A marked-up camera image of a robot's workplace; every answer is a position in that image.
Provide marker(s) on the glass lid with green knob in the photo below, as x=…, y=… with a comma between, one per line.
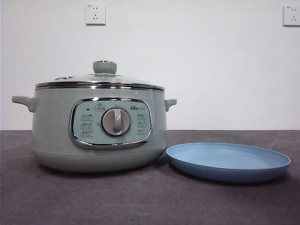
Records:
x=104, y=68

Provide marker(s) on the pale green electric steamer pot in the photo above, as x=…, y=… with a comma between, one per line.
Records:
x=56, y=122

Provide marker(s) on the blue round plate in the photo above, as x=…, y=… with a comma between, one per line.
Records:
x=225, y=161

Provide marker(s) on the white wall socket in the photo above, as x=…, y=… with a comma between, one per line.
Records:
x=95, y=14
x=291, y=16

